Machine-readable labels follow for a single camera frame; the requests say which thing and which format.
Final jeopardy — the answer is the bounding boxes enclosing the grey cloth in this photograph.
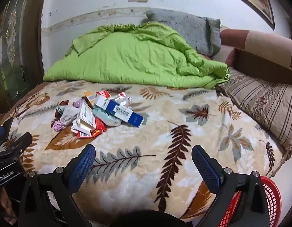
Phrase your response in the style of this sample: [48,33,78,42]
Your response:
[57,106,80,126]

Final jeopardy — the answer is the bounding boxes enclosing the large blue barcode box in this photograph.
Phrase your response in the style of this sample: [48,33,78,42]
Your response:
[106,99,144,128]

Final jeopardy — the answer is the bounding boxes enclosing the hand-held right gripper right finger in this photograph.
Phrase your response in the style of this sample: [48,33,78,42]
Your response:
[191,145,275,227]

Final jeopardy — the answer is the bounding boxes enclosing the red foil packet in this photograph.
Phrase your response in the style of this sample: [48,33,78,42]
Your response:
[76,118,107,139]

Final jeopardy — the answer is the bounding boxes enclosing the striped beige pillow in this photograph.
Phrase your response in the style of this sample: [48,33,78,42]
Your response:
[218,67,292,150]

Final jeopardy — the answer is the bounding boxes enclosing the leaf print blanket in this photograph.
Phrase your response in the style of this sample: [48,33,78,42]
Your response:
[0,79,292,223]

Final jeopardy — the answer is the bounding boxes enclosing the white labelled box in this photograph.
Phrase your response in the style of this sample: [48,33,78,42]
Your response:
[76,102,97,128]

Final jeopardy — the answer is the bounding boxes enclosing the orange cardboard box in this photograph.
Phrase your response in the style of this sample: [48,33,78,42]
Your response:
[84,92,97,109]

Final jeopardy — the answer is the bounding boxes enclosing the wooden door with patterned glass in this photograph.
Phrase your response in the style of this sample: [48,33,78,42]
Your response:
[0,0,52,114]

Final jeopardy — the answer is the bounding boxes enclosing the red plastic basket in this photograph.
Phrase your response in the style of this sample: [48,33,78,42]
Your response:
[218,176,282,227]

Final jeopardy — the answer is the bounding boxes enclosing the red white small box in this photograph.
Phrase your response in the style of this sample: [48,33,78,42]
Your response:
[96,90,112,100]

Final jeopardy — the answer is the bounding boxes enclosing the person's left hand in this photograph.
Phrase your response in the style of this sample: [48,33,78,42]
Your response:
[0,189,19,225]

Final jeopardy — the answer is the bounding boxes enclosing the brown beige upholstered headboard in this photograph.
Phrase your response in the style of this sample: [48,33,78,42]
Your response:
[212,30,292,86]

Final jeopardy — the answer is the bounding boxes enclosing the green quilt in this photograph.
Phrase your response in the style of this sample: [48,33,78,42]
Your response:
[43,22,231,89]

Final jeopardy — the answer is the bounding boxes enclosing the grey quilted pillow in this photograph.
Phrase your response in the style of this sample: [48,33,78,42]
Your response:
[146,8,221,57]

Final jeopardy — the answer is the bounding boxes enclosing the teal plastic packet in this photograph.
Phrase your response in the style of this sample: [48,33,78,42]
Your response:
[93,106,120,126]

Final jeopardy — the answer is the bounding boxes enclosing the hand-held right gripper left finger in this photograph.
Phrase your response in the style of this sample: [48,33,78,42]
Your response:
[18,144,97,227]

